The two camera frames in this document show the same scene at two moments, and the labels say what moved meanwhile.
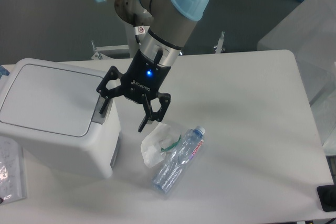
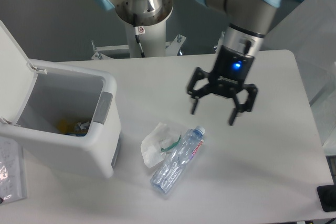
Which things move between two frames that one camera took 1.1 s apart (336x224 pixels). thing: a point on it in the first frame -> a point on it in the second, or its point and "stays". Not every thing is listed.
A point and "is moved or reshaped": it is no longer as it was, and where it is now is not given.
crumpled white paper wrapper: x=154 y=146 stays
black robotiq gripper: x=144 y=78 -> x=231 y=68
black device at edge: x=327 y=196 stays
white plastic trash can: x=52 y=111 is moved or reshaped
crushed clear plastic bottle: x=183 y=152 stays
